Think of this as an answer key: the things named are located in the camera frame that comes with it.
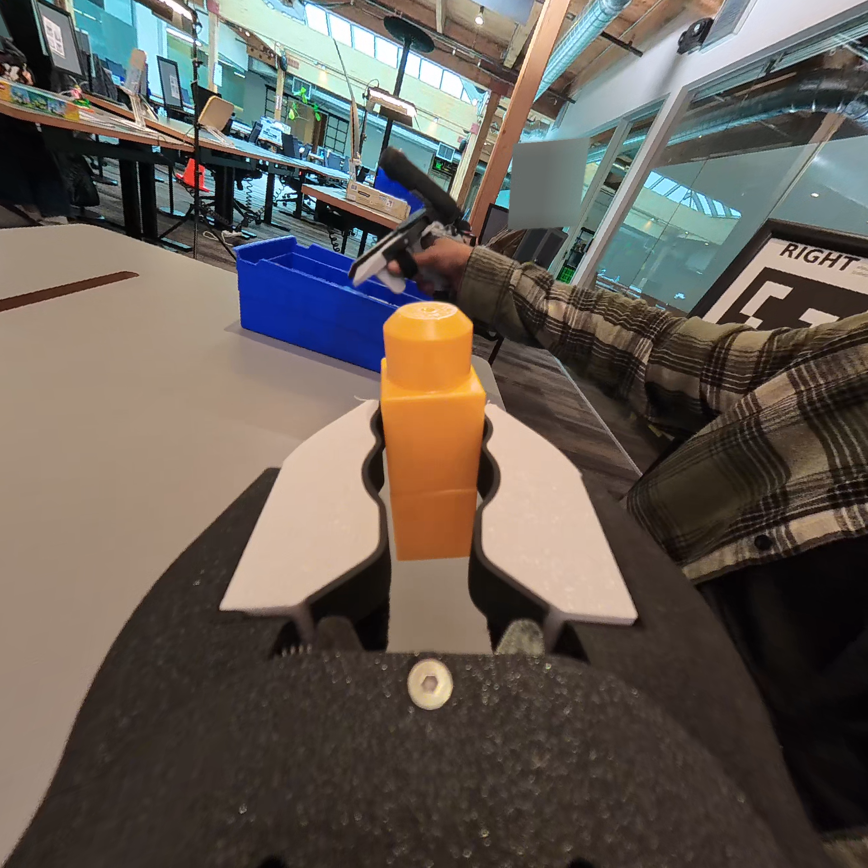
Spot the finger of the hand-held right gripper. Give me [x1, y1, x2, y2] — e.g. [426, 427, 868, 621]
[348, 217, 428, 287]

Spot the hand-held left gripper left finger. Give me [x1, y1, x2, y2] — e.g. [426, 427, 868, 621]
[220, 400, 394, 618]

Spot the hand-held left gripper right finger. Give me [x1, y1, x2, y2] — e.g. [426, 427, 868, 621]
[478, 403, 640, 646]

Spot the blue plastic bin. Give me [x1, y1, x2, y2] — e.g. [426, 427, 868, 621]
[234, 236, 436, 374]

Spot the orange mega block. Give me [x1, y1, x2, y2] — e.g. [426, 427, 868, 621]
[380, 303, 488, 492]
[391, 487, 477, 561]

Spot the person's right forearm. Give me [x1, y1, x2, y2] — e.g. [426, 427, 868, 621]
[458, 244, 868, 438]

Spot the person's right hand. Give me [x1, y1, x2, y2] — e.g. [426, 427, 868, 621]
[406, 237, 476, 297]

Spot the long cardboard box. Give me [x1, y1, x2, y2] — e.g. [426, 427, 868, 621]
[346, 186, 412, 212]

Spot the wooden desk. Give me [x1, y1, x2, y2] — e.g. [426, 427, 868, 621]
[0, 100, 199, 240]
[300, 183, 423, 253]

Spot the black floor lamp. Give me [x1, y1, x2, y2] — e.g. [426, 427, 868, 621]
[382, 15, 436, 167]

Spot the black tripod stand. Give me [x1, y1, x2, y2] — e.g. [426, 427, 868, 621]
[159, 0, 236, 260]

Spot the wooden top desk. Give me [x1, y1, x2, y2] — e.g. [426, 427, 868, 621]
[0, 100, 199, 240]

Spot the framed black white sign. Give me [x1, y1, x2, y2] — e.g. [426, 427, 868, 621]
[690, 218, 868, 335]

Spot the colourful cardboard box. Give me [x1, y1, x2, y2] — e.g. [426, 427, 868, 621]
[0, 78, 81, 124]

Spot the slanted wooden post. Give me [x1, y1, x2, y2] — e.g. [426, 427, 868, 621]
[467, 0, 572, 240]

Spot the silver ventilation duct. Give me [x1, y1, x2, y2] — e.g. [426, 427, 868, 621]
[534, 0, 635, 104]

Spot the framed wall picture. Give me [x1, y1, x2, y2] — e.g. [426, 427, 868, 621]
[34, 0, 87, 80]

